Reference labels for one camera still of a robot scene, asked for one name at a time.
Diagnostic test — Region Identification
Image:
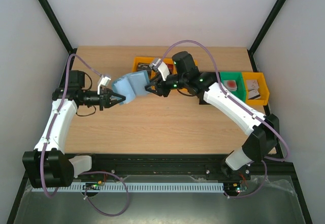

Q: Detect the black frame post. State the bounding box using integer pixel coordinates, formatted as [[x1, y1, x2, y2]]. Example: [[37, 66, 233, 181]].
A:
[[38, 0, 74, 54], [248, 0, 286, 56]]

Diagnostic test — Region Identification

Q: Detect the orange bin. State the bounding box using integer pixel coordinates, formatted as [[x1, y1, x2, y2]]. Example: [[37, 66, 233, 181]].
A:
[[163, 58, 174, 70], [242, 72, 270, 106], [132, 56, 155, 79]]

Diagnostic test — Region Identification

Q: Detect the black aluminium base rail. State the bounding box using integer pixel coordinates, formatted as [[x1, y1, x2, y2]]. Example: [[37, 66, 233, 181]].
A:
[[57, 153, 297, 181]]

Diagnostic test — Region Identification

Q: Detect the far right orange bin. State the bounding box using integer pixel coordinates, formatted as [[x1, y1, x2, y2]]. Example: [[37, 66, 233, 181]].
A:
[[242, 72, 270, 106]]

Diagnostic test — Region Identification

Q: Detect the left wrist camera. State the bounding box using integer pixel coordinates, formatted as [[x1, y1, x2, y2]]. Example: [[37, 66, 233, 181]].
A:
[[97, 74, 111, 94]]

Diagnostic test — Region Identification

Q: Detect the teal leather card holder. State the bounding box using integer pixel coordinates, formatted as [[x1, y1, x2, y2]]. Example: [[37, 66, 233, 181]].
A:
[[112, 71, 149, 105]]

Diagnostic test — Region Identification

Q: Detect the right black frame post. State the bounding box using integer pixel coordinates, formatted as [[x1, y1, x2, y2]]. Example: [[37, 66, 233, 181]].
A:
[[248, 0, 286, 56]]

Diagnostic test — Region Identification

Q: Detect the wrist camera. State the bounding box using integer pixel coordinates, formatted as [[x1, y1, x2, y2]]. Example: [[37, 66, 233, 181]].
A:
[[149, 58, 170, 81], [97, 74, 111, 94]]

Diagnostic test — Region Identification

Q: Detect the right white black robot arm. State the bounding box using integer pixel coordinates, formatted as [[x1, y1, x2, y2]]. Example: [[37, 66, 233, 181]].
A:
[[145, 51, 279, 179]]

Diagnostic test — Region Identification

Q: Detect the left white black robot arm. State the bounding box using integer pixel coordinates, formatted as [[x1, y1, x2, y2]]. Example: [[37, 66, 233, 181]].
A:
[[22, 70, 126, 188]]

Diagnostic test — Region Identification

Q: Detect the light blue cable duct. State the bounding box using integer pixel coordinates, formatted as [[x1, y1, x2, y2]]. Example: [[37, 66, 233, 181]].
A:
[[32, 181, 224, 193]]

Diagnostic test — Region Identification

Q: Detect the white pink card stack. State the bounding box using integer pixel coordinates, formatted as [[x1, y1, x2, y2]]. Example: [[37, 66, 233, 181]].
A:
[[246, 79, 259, 90]]

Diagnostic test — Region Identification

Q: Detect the black bin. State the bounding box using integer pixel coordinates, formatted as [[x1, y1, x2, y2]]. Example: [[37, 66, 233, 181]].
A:
[[199, 72, 220, 105]]

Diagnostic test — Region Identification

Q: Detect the green bin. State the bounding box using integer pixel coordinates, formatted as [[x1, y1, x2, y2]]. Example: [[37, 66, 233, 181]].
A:
[[220, 72, 246, 102]]

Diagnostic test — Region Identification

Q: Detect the black card stack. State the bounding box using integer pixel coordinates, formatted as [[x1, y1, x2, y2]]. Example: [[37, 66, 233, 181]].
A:
[[137, 62, 151, 73]]

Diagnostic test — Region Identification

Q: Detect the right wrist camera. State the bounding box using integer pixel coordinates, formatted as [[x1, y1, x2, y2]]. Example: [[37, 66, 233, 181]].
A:
[[149, 58, 170, 81]]

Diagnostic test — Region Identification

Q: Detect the red white card stack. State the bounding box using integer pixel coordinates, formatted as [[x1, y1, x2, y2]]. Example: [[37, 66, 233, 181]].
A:
[[223, 80, 238, 92]]

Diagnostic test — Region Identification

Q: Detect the left black frame post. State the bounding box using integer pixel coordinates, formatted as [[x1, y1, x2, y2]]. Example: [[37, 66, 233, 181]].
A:
[[38, 0, 74, 54]]

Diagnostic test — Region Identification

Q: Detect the white pink credit card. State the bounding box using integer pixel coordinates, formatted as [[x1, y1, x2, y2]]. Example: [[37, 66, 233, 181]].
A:
[[247, 89, 261, 100]]

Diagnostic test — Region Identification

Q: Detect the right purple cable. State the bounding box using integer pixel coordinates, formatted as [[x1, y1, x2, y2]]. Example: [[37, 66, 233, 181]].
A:
[[161, 40, 290, 200]]

